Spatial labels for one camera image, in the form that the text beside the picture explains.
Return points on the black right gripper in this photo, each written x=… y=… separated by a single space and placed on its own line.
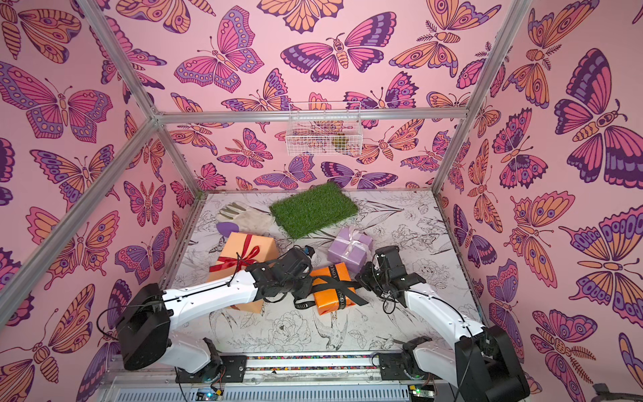
x=372 y=280

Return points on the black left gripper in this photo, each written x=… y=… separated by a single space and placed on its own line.
x=307 y=287

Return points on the black lettered ribbon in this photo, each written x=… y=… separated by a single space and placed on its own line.
x=303 y=299

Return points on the orange gift box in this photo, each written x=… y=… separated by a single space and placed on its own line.
x=332 y=289

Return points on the lilac gift box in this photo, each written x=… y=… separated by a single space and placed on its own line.
x=353 y=267

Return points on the large tan gift box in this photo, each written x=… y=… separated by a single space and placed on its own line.
x=237 y=286

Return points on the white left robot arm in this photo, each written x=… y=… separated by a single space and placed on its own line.
x=148 y=329

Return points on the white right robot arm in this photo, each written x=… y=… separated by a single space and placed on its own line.
x=480 y=364

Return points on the white satin ribbon bow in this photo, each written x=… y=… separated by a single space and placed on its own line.
x=355 y=244

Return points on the red ribbon bow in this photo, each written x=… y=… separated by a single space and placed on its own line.
x=239 y=252

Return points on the beige gardening glove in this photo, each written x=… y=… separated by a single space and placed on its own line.
x=249 y=219

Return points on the green artificial grass mat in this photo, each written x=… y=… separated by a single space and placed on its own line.
x=315 y=209

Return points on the purple pink hand trowel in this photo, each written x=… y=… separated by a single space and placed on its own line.
x=227 y=228

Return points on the green item in basket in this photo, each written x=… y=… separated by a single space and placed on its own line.
x=340 y=142

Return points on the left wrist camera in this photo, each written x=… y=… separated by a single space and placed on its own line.
x=308 y=251

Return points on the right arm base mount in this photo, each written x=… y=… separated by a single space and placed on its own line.
x=401 y=365

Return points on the aluminium front rail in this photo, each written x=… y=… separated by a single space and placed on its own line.
x=330 y=376

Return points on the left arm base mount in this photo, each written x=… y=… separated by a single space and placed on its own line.
x=211 y=369

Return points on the white wire basket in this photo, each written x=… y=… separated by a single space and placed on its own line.
x=311 y=127

